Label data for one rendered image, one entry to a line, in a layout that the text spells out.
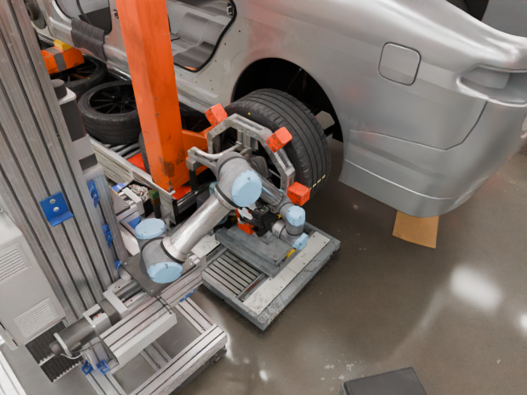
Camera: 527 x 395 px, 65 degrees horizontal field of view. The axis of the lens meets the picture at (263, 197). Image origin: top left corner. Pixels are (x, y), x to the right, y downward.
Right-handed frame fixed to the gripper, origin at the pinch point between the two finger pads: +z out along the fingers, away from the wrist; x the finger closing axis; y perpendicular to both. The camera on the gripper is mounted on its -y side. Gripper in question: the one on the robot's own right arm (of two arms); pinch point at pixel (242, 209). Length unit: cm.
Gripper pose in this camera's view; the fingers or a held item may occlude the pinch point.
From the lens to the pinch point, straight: 197.8
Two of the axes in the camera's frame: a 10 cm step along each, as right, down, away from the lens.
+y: 0.2, -7.4, -6.7
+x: -6.4, 5.1, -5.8
